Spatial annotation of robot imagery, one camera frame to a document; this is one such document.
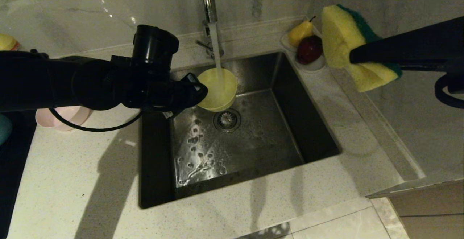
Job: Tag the dish soap bottle orange label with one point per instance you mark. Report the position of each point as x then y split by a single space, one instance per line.
8 43

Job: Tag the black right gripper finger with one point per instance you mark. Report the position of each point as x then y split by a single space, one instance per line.
406 50

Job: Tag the green and yellow sponge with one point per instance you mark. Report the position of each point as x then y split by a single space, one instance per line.
340 39

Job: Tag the stainless steel sink basin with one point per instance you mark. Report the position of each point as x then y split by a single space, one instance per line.
290 130

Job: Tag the yellow pear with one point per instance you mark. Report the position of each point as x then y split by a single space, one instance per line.
299 33

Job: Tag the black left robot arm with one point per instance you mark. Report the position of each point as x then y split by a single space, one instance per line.
72 79

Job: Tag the running water stream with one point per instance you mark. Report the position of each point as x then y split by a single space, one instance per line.
216 46

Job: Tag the yellow plastic bowl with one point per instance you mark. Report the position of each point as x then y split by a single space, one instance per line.
219 90

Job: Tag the wood tone cabinet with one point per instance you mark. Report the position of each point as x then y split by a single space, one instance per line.
435 217

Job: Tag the round metal drain strainer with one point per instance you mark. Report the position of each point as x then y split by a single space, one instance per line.
227 120

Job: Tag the blue plastic bowl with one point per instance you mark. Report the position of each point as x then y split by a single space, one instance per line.
4 130

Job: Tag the dark red apple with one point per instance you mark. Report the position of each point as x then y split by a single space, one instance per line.
309 49

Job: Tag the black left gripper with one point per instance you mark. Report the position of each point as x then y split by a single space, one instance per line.
163 94

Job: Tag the black glass cooktop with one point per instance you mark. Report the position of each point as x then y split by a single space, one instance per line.
14 181

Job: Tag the small white dish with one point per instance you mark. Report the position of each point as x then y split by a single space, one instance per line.
311 68

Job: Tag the pink plastic bowl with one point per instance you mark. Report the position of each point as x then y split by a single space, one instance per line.
69 117

